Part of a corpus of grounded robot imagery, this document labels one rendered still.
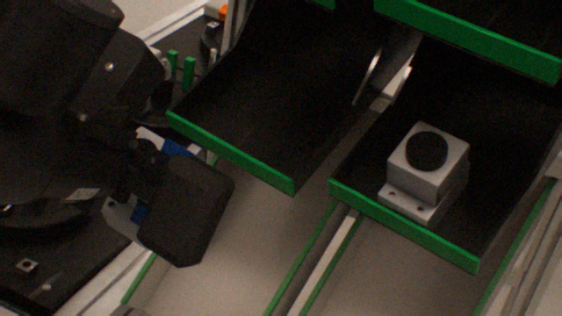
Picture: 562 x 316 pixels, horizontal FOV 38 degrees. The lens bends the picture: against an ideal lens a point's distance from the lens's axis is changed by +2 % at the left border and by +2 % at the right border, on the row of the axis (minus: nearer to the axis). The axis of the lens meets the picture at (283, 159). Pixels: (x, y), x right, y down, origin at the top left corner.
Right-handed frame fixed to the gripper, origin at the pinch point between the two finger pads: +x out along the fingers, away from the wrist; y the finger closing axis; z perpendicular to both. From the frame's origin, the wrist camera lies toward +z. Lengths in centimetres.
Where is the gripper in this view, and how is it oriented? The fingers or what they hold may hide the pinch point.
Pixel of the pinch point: (145, 161)
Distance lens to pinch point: 57.0
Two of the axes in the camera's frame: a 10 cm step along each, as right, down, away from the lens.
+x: 4.2, 0.4, 9.1
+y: -8.1, -4.4, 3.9
